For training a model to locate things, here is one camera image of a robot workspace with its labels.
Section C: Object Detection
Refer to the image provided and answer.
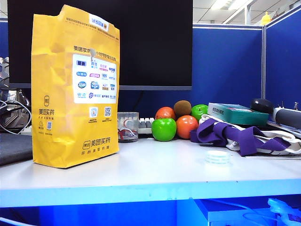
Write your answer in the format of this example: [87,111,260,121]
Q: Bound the yellow paper bag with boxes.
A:
[31,4,120,169]

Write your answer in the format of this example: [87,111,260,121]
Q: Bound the white keyboard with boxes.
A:
[137,117,156,135]

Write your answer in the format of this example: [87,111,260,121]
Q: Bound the orange fruit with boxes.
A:
[175,114,199,140]
[155,106,176,121]

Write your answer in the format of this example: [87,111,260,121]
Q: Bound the large green apple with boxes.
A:
[151,117,177,142]

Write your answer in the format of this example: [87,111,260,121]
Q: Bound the clear plastic cup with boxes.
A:
[117,112,140,144]

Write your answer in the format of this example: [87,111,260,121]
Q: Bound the brown kiwi fruit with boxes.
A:
[173,100,192,118]

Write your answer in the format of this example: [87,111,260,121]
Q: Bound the small green apple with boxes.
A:
[190,104,209,122]

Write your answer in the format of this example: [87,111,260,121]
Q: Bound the black computer monitor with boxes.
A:
[7,0,193,91]

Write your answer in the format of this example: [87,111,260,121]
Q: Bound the teal cardboard box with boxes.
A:
[207,102,270,125]

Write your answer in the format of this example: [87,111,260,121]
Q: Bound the blue partition panel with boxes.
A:
[192,23,264,111]
[263,4,301,108]

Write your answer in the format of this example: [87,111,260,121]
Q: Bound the black round object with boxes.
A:
[250,98,275,115]

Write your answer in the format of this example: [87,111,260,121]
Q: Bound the ceiling light panel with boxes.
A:
[211,0,254,10]

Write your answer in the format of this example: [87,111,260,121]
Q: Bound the gray cylinder device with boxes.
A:
[272,107,301,130]

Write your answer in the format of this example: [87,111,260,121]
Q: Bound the dark gray mat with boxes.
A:
[0,133,33,167]

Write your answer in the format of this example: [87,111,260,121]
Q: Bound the yellow duck toy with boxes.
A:
[261,11,271,26]

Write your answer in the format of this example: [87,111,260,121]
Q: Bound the white tote bag purple straps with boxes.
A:
[190,114,301,157]

